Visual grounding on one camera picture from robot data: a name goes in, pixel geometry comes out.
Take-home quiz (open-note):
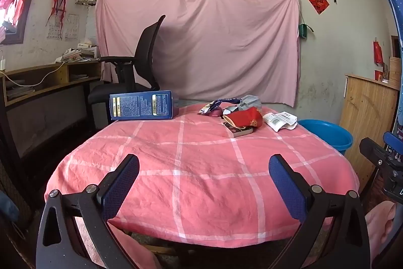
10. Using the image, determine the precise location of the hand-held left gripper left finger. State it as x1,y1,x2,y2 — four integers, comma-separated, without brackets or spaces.
36,154,141,269

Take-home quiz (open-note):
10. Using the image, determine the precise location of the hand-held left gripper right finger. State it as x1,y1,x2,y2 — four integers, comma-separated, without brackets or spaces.
268,154,370,269

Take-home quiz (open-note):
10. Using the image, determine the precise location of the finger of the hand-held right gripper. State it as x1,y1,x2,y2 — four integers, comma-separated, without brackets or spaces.
383,131,403,162
359,137,395,170

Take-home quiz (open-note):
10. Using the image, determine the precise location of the blue plastic bucket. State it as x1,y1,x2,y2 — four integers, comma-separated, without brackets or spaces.
297,119,354,156

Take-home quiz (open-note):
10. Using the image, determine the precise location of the white paper wrapper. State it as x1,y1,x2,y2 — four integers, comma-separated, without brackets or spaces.
263,111,298,132

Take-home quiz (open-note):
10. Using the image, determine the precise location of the small dark card box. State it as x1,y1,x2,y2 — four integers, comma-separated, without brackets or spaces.
221,121,254,138

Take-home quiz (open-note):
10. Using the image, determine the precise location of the red packet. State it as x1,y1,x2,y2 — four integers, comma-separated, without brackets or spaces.
223,108,263,128

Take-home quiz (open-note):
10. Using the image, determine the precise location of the silver foil wrapper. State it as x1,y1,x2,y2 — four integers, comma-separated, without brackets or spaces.
222,95,263,114

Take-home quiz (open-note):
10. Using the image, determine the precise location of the blue white snack wrapper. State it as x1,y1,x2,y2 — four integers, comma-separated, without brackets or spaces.
198,98,241,116

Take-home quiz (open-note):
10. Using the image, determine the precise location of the wooden cabinet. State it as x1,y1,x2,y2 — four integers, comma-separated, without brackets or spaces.
339,74,400,191

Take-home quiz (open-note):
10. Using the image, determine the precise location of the blue printed cardboard box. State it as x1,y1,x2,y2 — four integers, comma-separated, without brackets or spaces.
109,90,181,121

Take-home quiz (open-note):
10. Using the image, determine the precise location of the pink checkered tablecloth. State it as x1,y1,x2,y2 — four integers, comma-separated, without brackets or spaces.
44,103,360,249

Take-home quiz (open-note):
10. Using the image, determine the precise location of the red hanging bag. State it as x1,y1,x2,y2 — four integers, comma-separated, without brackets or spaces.
373,39,384,65

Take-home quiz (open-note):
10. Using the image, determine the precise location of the wooden desk with shelves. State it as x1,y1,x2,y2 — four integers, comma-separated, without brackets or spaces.
0,60,103,162

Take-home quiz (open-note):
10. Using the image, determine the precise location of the black office chair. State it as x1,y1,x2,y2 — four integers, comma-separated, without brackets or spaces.
87,15,166,131

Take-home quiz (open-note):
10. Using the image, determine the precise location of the pile of papers and books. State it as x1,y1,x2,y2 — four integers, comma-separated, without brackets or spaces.
56,39,100,63

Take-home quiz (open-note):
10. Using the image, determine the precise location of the green hanging basket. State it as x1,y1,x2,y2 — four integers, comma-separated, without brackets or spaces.
298,24,314,39

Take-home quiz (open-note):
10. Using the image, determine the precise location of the pink hanging sheet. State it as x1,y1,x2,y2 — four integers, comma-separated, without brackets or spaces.
95,0,301,108

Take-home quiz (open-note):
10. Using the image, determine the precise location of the white cable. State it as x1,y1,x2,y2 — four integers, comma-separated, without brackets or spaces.
0,63,65,87

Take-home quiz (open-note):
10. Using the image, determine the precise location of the white wall calendar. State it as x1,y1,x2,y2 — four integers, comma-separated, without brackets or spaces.
47,14,79,41

